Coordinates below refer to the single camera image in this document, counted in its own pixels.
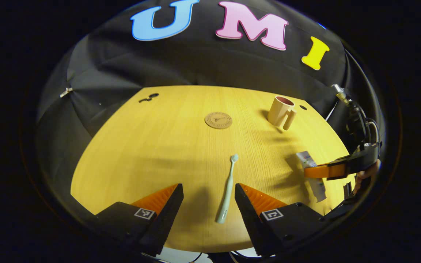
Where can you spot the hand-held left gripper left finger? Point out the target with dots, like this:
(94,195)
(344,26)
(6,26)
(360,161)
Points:
(165,219)

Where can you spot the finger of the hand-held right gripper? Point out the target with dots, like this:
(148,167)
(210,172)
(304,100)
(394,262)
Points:
(316,171)

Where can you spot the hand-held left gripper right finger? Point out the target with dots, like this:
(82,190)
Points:
(250,219)

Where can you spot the white toothpaste tube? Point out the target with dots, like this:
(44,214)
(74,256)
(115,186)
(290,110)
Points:
(318,188)

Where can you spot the pale green toothbrush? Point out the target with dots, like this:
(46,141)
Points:
(228,186)

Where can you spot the beige cup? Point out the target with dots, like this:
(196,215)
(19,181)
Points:
(279,111)

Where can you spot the round brown coaster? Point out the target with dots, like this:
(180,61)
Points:
(218,120)

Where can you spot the black backdrop cloth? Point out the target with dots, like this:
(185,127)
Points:
(159,62)

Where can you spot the white cloth clip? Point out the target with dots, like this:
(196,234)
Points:
(66,92)

